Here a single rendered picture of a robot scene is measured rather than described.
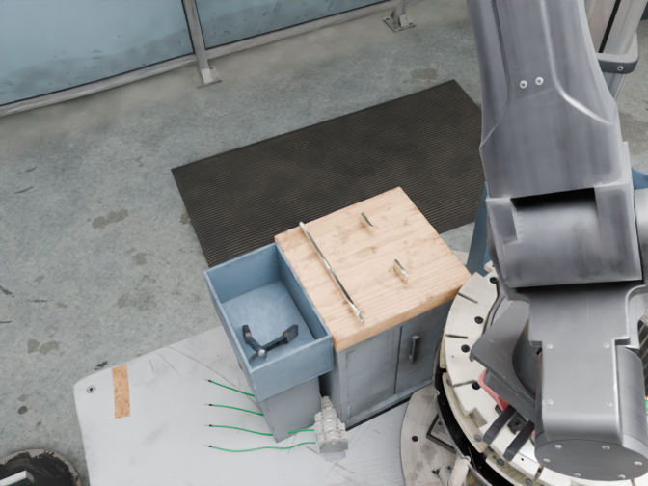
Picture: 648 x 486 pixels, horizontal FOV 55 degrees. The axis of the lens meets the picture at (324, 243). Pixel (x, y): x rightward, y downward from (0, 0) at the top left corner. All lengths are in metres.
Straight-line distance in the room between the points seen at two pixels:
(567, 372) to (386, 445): 0.68
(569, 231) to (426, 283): 0.49
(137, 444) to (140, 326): 1.10
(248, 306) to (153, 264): 1.40
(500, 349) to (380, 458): 0.55
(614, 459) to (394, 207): 0.59
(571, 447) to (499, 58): 0.20
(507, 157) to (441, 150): 2.24
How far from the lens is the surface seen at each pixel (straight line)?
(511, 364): 0.48
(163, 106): 2.91
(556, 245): 0.33
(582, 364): 0.35
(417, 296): 0.80
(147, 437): 1.06
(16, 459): 2.04
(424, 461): 0.98
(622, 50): 1.03
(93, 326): 2.19
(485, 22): 0.30
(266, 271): 0.89
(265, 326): 0.87
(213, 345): 1.11
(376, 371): 0.91
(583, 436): 0.35
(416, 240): 0.85
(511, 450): 0.54
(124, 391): 1.11
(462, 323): 0.75
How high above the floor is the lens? 1.72
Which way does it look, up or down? 51 degrees down
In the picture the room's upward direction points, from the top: 4 degrees counter-clockwise
